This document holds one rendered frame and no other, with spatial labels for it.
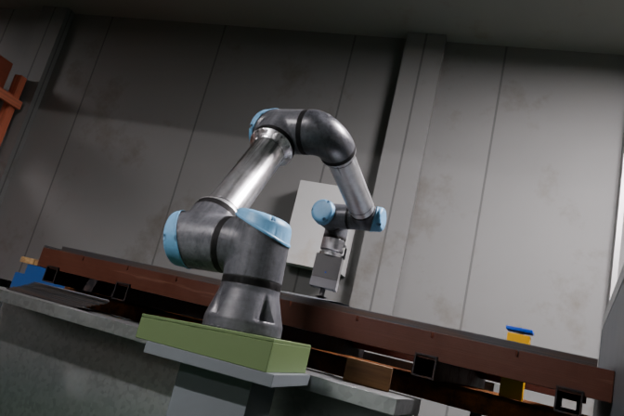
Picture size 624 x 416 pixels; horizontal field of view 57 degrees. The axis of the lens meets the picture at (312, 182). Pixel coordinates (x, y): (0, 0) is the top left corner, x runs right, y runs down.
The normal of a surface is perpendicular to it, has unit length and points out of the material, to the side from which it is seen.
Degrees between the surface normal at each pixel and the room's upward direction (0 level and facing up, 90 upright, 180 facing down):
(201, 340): 90
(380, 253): 90
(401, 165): 90
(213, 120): 90
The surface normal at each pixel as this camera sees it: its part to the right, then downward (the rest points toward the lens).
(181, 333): -0.25, -0.31
